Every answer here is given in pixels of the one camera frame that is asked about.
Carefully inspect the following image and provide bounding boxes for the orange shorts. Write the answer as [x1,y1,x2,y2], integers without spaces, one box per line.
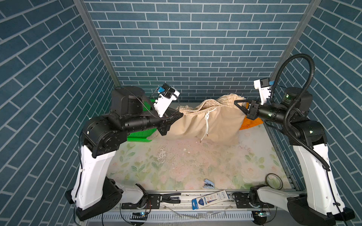
[240,116,264,130]

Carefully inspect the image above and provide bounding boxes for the beige shorts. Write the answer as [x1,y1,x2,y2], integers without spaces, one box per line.
[148,94,246,145]

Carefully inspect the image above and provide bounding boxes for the green plastic basket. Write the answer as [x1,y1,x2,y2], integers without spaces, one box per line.
[127,99,156,142]

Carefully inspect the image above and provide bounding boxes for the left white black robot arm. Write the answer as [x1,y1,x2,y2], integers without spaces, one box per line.
[65,84,183,223]

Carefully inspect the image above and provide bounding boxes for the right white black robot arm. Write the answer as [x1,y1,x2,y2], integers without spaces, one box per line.
[234,87,355,226]

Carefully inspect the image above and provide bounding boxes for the black pliers tool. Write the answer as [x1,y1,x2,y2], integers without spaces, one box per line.
[161,193,181,204]

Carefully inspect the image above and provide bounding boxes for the blue white flat box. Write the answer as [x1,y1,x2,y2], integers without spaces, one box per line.
[191,190,229,210]

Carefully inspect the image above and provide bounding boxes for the right circuit board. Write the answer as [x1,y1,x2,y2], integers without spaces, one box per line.
[252,211,270,218]

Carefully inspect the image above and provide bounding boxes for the circuit board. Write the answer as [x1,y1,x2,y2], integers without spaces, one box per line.
[130,212,149,221]
[252,211,270,218]

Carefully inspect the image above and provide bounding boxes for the left circuit board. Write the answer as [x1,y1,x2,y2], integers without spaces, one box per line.
[130,212,149,221]

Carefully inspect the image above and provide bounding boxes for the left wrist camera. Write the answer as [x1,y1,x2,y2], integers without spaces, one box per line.
[153,83,180,118]

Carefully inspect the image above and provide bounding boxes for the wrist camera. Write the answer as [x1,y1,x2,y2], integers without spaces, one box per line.
[153,83,180,118]
[254,78,274,105]

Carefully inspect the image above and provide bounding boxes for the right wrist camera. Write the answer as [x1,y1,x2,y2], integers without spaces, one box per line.
[254,78,274,105]

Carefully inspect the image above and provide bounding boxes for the tape roll ring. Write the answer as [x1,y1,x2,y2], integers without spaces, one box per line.
[264,173,284,190]

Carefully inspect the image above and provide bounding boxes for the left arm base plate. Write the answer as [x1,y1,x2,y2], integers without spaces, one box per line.
[121,194,161,210]

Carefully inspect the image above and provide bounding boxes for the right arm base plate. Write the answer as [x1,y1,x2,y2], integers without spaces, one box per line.
[231,192,274,209]

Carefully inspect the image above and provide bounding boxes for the aluminium front rail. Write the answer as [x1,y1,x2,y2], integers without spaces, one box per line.
[74,190,323,226]

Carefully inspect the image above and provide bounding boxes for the white vented cable duct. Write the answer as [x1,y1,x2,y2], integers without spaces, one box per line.
[89,211,254,223]

